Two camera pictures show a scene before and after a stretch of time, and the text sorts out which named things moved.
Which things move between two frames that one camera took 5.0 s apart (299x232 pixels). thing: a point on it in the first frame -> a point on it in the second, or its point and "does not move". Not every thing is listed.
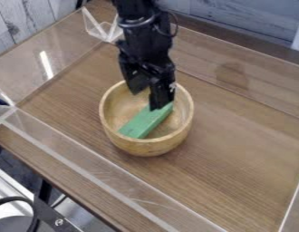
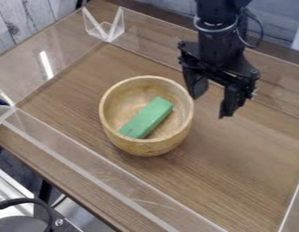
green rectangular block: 148,120 does not move
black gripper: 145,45 -> 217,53
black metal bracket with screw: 50,217 does not move
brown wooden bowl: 121,106 does not move
